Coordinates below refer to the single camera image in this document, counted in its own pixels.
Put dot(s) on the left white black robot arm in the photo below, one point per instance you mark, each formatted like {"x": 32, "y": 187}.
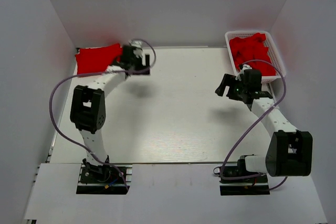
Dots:
{"x": 88, "y": 107}

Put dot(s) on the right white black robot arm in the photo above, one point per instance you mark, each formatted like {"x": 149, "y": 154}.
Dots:
{"x": 290, "y": 150}

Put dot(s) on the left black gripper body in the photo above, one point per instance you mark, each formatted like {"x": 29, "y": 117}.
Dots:
{"x": 137, "y": 63}

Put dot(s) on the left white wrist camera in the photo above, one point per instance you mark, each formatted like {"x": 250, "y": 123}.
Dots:
{"x": 136, "y": 47}

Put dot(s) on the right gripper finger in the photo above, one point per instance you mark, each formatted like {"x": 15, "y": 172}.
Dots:
{"x": 223, "y": 91}
{"x": 227, "y": 81}

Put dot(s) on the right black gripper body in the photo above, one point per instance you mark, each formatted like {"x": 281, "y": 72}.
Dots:
{"x": 237, "y": 92}

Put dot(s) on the red t shirt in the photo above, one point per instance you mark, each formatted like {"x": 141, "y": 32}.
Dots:
{"x": 92, "y": 60}

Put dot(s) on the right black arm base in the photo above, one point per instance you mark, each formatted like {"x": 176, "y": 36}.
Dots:
{"x": 240, "y": 182}

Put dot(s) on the white plastic basket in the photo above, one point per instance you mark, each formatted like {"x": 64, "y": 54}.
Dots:
{"x": 273, "y": 52}

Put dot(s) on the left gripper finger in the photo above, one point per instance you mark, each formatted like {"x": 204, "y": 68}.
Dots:
{"x": 142, "y": 71}
{"x": 147, "y": 60}

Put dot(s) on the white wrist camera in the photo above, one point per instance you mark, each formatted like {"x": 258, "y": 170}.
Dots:
{"x": 136, "y": 47}
{"x": 242, "y": 69}

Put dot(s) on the red shirts pile in basket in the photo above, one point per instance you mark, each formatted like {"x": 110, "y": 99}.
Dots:
{"x": 251, "y": 48}

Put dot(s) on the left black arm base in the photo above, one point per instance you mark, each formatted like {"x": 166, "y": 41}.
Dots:
{"x": 103, "y": 180}

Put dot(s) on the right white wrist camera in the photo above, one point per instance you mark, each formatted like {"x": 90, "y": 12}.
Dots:
{"x": 242, "y": 69}

